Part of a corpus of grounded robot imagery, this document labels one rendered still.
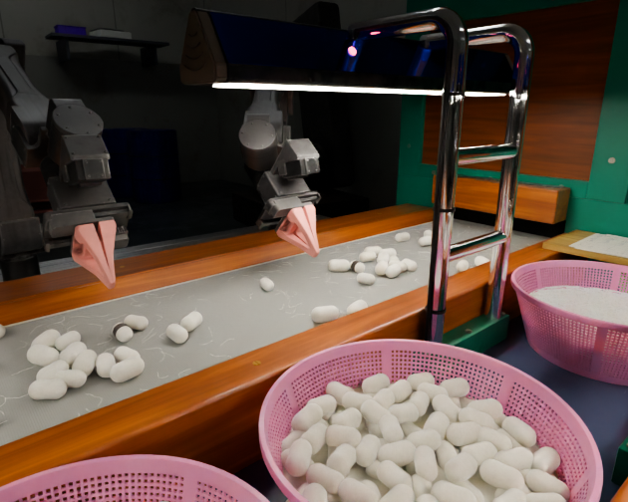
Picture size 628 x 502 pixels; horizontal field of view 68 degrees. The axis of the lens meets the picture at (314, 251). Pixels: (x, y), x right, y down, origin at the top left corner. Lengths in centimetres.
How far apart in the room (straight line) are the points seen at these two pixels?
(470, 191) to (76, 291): 83
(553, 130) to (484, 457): 81
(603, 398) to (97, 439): 56
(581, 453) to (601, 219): 71
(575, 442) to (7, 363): 58
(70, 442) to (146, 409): 6
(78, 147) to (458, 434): 50
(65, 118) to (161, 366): 32
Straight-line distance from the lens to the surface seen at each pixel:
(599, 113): 110
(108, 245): 62
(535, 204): 107
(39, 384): 54
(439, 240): 58
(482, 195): 112
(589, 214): 110
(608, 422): 65
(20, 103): 79
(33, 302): 76
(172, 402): 45
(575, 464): 45
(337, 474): 40
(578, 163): 111
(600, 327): 67
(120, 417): 45
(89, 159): 60
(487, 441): 45
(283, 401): 46
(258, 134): 74
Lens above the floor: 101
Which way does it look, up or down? 17 degrees down
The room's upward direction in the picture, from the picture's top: straight up
